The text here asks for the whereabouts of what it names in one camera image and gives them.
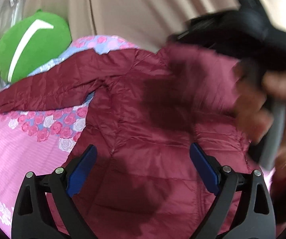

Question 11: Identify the maroon puffer jacket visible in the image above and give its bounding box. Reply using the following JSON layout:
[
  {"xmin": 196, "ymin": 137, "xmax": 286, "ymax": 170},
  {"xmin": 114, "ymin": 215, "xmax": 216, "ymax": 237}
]
[{"xmin": 0, "ymin": 44, "xmax": 257, "ymax": 238}]

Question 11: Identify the person's right hand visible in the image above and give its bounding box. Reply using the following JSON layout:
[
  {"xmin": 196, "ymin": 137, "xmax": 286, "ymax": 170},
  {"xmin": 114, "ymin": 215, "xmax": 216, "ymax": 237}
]
[{"xmin": 233, "ymin": 63, "xmax": 286, "ymax": 180}]

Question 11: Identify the pink floral bed sheet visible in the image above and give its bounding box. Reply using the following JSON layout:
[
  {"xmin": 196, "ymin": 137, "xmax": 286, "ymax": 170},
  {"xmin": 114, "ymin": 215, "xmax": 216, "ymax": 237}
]
[{"xmin": 0, "ymin": 35, "xmax": 139, "ymax": 238}]

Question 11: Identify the green plush pillow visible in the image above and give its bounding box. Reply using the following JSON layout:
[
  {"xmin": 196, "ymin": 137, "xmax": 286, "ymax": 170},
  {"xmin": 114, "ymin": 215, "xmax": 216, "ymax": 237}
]
[{"xmin": 0, "ymin": 10, "xmax": 72, "ymax": 83}]

